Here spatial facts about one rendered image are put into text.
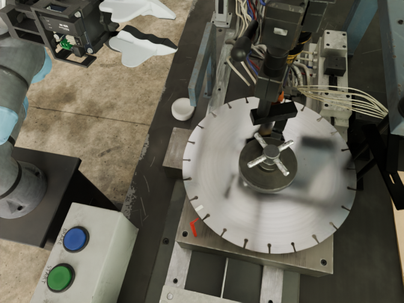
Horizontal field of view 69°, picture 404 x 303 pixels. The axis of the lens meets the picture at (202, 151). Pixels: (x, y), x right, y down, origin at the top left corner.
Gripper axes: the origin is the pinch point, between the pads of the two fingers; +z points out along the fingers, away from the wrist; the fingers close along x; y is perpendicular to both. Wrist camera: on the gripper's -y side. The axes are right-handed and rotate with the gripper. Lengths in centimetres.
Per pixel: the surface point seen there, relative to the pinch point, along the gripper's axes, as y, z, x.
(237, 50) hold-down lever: 1.9, 9.7, 0.6
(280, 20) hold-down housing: -2.5, 13.2, 2.6
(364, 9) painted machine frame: -59, 30, -20
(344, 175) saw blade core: -5.8, 31.3, -25.7
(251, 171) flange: -0.3, 14.7, -25.5
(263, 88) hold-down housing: -5.2, 12.9, -9.8
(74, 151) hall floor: -38, -87, -116
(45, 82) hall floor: -76, -135, -110
